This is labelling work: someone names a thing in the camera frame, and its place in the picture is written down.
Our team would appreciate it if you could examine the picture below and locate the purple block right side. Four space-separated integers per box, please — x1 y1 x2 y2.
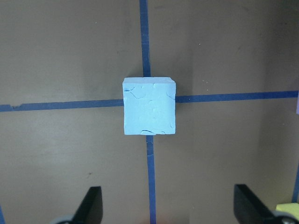
296 92 299 115

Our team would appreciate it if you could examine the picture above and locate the yellow foam block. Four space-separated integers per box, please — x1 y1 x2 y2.
276 203 299 219

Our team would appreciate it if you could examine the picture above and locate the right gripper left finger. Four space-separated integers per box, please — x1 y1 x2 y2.
71 186 103 224

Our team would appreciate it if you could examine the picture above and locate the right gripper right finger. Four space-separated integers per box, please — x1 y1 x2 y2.
234 184 280 224

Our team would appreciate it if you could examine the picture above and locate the light blue block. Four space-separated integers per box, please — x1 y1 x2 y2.
122 77 176 135

